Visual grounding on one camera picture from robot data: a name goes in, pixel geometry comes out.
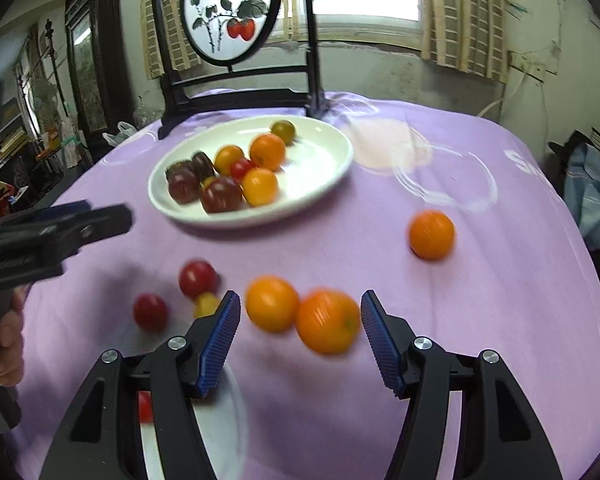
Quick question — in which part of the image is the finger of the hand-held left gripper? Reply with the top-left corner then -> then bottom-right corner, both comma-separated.
10,203 -> 134,262
0,199 -> 94,234

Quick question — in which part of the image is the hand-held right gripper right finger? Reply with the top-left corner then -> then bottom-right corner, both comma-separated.
360,290 -> 564,480

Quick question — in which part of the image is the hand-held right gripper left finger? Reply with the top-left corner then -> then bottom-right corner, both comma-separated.
39,290 -> 242,480

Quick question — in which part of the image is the large orange mandarin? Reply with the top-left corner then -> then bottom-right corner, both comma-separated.
295,288 -> 362,356

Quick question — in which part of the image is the brown wrinkled passion fruit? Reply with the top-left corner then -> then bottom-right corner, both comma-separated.
167,168 -> 201,205

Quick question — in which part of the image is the brown dried date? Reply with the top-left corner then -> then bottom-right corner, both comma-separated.
165,160 -> 193,181
191,151 -> 216,179

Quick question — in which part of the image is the dark purple tomato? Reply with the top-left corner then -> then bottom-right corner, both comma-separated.
200,176 -> 245,214

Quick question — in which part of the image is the small yellowish orange mandarin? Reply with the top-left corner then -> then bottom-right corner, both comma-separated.
214,144 -> 245,175

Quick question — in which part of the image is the yellow-orange mandarin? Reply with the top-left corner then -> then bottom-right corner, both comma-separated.
241,167 -> 280,207

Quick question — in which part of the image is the white oval plate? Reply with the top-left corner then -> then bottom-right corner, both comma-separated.
147,114 -> 355,230

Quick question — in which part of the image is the green-orange mandarin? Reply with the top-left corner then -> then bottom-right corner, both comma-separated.
270,119 -> 297,145

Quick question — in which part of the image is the person's left hand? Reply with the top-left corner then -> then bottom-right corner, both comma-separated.
0,283 -> 30,389

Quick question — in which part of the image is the purple tablecloth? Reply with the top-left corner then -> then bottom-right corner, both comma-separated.
0,91 -> 600,480

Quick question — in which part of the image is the white plastic bag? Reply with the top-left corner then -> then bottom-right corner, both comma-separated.
103,120 -> 137,147

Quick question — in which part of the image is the white electric fan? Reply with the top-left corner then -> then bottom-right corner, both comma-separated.
32,79 -> 62,112

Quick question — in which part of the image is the black tripod stand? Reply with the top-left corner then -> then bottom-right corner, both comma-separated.
42,18 -> 69,122

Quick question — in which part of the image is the dark wooden framed cabinet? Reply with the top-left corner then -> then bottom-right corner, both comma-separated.
64,0 -> 137,137

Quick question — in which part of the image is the checked beige curtain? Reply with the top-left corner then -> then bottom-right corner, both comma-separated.
419,0 -> 511,84
140,0 -> 204,80

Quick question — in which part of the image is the black framed painted table screen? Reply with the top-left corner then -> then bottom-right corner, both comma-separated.
149,0 -> 332,141

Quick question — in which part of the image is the blue cloth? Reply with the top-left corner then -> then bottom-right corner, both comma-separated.
562,142 -> 600,252

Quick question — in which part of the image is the black hat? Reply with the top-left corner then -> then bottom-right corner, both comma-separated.
548,129 -> 589,159

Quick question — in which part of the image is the white cable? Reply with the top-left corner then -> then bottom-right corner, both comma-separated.
477,77 -> 524,119

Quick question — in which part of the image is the white wall socket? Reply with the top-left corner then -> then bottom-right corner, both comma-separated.
508,50 -> 549,81

